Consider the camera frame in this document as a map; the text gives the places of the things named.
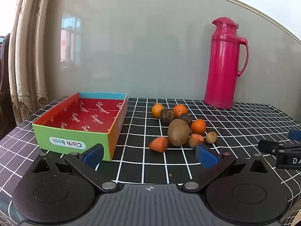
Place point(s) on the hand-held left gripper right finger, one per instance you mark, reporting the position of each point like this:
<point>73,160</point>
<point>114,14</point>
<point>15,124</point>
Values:
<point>207,156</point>

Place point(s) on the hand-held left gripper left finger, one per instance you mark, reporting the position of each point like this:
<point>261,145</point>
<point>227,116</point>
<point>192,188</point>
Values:
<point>94,155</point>

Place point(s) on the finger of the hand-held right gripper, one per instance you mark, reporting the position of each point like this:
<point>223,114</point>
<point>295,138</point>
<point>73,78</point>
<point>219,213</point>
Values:
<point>268,146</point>
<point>295,135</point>

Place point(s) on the small reddish-orange fruit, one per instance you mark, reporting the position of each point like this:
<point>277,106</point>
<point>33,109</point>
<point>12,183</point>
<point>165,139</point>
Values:
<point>196,140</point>

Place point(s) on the small tan round fruit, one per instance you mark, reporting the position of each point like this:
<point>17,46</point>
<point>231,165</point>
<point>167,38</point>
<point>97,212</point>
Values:
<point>211,137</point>

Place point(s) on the colourful cardboard box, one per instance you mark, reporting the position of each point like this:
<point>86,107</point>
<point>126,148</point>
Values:
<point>70,136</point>

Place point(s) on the orange mandarin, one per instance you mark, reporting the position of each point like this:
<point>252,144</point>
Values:
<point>198,126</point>
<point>180,110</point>
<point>157,110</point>

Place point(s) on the brown kiwi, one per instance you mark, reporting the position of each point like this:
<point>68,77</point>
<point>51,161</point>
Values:
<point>178,132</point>

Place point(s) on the dark wrinkled round fruit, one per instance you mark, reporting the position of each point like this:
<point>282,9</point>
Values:
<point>167,116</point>
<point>186,119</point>

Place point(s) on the large carrot piece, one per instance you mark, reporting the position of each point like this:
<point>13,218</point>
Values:
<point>159,144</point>

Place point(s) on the black white grid tablecloth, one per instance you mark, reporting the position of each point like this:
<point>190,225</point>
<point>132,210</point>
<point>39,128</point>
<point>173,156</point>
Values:
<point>141,164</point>

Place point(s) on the pink thermos jug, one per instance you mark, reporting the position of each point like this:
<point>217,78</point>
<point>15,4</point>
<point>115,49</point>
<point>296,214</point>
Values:
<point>221,75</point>

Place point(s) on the beige lace curtain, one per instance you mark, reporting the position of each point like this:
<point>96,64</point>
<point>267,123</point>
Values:
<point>28,75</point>

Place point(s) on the dark wooden furniture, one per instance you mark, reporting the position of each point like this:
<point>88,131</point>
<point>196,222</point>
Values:
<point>3,75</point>

